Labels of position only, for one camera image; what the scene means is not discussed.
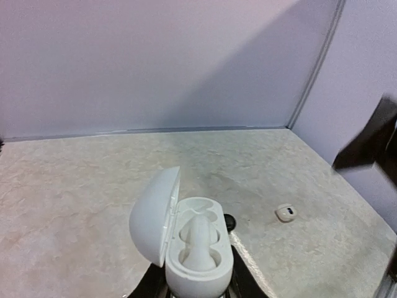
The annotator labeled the white stem earbud charging case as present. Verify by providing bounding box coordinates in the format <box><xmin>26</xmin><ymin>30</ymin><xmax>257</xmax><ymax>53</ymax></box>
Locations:
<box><xmin>275</xmin><ymin>204</ymin><xmax>298</xmax><ymax>223</ymax></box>

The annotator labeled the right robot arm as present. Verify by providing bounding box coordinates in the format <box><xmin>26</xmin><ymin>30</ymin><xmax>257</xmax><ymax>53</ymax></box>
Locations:
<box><xmin>332</xmin><ymin>94</ymin><xmax>396</xmax><ymax>231</ymax></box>

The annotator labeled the white oval charging case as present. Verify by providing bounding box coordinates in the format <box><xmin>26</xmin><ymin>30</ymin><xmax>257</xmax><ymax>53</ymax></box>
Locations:
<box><xmin>129</xmin><ymin>166</ymin><xmax>234</xmax><ymax>297</ymax></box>

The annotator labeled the black earbud charging case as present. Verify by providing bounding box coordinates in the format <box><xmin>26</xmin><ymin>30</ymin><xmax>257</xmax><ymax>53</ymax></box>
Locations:
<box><xmin>224</xmin><ymin>214</ymin><xmax>236</xmax><ymax>233</ymax></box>

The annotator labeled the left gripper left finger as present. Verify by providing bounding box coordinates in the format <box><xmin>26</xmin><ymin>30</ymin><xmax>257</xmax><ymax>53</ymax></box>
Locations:
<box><xmin>128</xmin><ymin>264</ymin><xmax>169</xmax><ymax>298</ymax></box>

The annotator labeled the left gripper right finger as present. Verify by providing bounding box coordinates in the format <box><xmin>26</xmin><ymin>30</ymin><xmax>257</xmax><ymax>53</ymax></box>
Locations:
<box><xmin>228</xmin><ymin>245</ymin><xmax>269</xmax><ymax>298</ymax></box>

